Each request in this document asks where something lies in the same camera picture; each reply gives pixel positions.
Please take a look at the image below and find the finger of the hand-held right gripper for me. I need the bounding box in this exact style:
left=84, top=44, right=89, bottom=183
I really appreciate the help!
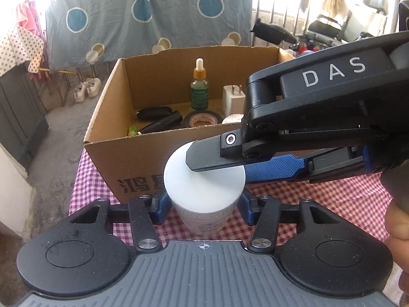
left=185, top=112, right=282, bottom=171
left=244, top=145, right=373, bottom=185

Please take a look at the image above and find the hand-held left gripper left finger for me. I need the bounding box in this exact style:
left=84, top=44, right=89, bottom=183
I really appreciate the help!
left=69, top=191, right=173, bottom=253

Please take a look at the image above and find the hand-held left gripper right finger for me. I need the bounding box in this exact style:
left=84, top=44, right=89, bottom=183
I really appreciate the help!
left=238, top=189, right=344, bottom=253

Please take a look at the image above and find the black jar with gold lid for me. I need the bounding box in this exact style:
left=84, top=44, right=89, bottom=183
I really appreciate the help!
left=221, top=113, right=245, bottom=125

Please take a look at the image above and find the black electrical tape roll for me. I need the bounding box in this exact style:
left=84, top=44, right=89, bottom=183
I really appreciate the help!
left=183, top=110, right=223, bottom=128

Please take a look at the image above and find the white pill bottle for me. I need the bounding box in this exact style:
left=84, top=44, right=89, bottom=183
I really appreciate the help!
left=163, top=141, right=246, bottom=235

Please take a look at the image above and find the brown cardboard box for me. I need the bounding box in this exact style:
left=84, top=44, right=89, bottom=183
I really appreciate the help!
left=83, top=45, right=320, bottom=203

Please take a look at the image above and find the white charger plug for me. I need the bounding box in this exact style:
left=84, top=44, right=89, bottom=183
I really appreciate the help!
left=222, top=85, right=246, bottom=117

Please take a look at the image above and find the black tube with green tip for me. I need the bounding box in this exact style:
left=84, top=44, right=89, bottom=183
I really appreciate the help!
left=138, top=110, right=183, bottom=134

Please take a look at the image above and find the green dropper bottle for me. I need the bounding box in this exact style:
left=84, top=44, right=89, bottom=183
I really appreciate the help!
left=190, top=58, right=210, bottom=111

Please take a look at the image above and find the black key fob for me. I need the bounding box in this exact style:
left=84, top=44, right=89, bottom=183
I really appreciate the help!
left=136, top=107, right=172, bottom=121

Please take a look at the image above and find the person's right hand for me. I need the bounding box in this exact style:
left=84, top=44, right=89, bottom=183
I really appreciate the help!
left=384, top=198, right=409, bottom=242

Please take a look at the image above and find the pink checkered tablecloth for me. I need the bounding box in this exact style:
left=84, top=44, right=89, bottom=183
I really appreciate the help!
left=69, top=147, right=400, bottom=247

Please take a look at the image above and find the wheelchair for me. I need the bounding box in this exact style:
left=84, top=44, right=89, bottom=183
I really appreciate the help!
left=307, top=0, right=400, bottom=43

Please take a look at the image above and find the black bike seat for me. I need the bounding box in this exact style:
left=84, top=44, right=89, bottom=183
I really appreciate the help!
left=249, top=17, right=299, bottom=45

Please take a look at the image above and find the beige hanging cloth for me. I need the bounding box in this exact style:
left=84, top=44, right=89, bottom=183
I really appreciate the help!
left=323, top=0, right=348, bottom=16

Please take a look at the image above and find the white platform shoe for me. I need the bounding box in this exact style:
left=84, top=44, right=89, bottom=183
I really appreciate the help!
left=85, top=77, right=103, bottom=98
left=74, top=83, right=90, bottom=103

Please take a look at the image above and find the blue dotted hanging blanket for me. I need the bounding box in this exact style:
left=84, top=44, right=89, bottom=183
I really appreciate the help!
left=45, top=0, right=254, bottom=66

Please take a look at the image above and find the yellow pole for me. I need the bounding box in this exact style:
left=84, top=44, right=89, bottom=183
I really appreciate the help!
left=48, top=69, right=96, bottom=79

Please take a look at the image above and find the pink hanging garment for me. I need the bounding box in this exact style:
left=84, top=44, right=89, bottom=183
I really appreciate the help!
left=14, top=0, right=48, bottom=80

